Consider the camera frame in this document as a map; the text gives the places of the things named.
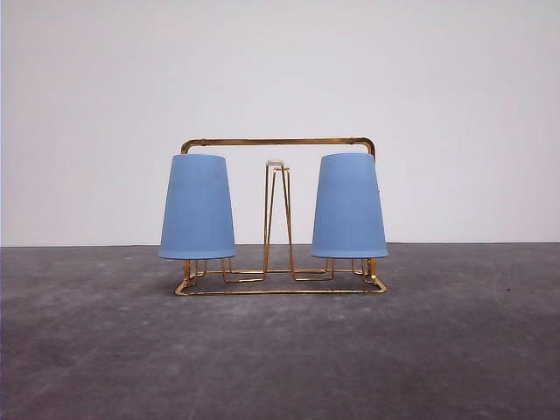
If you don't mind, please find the blue ribbed cup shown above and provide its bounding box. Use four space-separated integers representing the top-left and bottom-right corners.
157 154 238 259
310 152 388 258

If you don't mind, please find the gold wire cup rack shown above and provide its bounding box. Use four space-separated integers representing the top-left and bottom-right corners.
175 137 387 296

